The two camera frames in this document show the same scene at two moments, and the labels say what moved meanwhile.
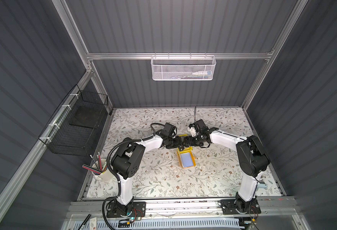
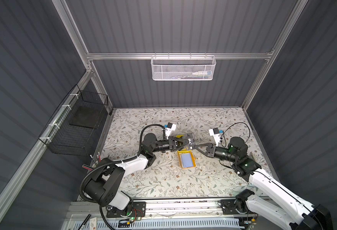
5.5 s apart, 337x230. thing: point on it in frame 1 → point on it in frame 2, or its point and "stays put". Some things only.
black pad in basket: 87,116 stays put
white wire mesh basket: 183,67 stays put
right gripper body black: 195,141 → 222,153
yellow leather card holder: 186,158 stays put
